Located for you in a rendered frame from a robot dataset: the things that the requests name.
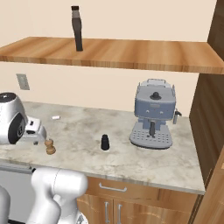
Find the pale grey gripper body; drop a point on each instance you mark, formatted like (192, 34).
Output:
(34, 136)

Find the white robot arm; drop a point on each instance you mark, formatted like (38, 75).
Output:
(55, 186)

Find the dark wooden tall cabinet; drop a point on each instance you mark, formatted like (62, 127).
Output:
(208, 116)

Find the brown wooden pepper shaker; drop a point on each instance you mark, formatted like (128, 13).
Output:
(50, 148)

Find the small white cylinder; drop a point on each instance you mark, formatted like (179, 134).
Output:
(56, 117)

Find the grey dishwasher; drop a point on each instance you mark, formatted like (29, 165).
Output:
(16, 189)

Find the black shaker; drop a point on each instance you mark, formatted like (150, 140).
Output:
(105, 143)

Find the wooden cupboard door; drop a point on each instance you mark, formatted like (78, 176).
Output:
(151, 214)
(94, 211)

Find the dark tall bottle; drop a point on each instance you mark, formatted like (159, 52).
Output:
(77, 29)

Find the wooden drawer front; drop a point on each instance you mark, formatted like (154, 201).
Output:
(140, 191)

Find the grey blue coffee machine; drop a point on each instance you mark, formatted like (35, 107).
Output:
(154, 108)

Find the grey wall socket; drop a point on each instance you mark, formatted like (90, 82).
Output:
(22, 82)

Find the wooden wall shelf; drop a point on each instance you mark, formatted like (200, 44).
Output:
(122, 54)

